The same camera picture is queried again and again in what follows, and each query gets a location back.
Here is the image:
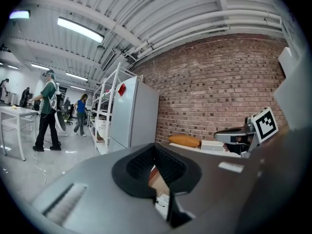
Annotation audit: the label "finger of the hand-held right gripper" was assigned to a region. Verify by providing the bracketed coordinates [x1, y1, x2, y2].
[214, 127, 254, 144]

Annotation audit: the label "white desk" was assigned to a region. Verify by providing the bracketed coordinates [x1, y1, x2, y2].
[168, 142, 242, 158]

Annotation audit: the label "white rectangular table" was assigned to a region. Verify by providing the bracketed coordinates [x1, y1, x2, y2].
[0, 105, 41, 161]

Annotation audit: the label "white shelving rack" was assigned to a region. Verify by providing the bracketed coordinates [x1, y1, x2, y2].
[88, 62, 144, 156]

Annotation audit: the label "white speaker box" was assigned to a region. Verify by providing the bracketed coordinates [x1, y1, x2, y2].
[201, 140, 225, 153]

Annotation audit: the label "person's light grey shirt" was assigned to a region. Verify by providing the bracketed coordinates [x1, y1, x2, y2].
[268, 0, 312, 131]

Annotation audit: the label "orange cushion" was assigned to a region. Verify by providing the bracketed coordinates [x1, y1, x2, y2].
[168, 134, 202, 148]

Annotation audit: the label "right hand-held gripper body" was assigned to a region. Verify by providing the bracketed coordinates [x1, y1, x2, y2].
[223, 106, 279, 158]

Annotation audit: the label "long ceiling light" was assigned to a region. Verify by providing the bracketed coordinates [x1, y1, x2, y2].
[65, 72, 89, 82]
[57, 17, 105, 43]
[31, 63, 51, 71]

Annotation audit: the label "white ceiling pipes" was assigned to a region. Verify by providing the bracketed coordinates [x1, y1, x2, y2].
[124, 8, 285, 58]

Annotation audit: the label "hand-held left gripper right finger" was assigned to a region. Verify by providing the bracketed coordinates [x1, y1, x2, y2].
[155, 143, 252, 229]

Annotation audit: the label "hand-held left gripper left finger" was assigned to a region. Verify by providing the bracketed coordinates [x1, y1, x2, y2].
[31, 143, 172, 234]

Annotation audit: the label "short ceiling light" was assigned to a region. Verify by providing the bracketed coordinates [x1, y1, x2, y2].
[9, 10, 31, 20]

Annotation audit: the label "wavy white cable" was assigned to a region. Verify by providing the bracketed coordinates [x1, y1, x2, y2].
[33, 150, 48, 185]

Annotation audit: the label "grey ceiling air unit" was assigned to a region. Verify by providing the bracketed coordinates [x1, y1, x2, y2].
[100, 49, 116, 72]

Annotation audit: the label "grey refrigerator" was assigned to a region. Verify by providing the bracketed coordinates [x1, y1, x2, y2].
[108, 76, 160, 153]

